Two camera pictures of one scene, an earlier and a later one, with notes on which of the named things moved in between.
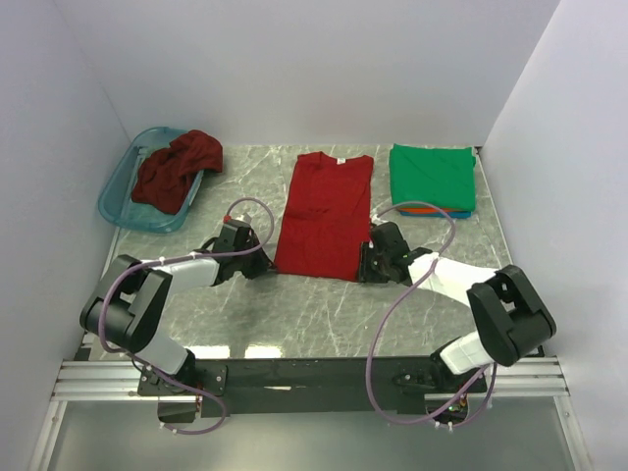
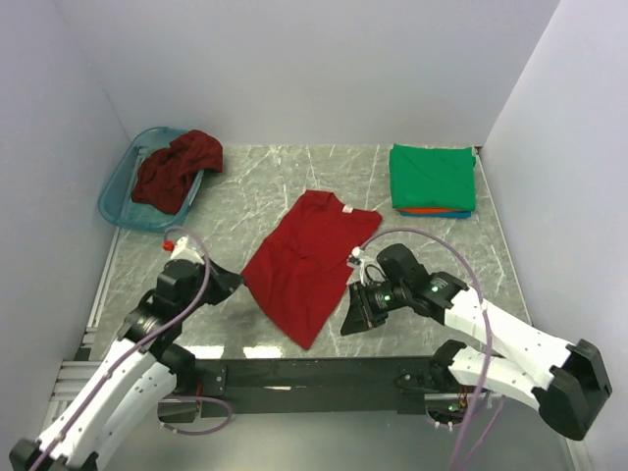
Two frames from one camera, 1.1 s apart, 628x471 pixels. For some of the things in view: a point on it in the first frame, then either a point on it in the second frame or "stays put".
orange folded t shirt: x=433 y=210 stays put
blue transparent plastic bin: x=116 y=196 stays put
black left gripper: x=263 y=264 -> x=225 y=284
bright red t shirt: x=327 y=217 -> x=300 y=274
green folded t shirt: x=441 y=177 stays put
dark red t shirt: x=167 y=177 stays put
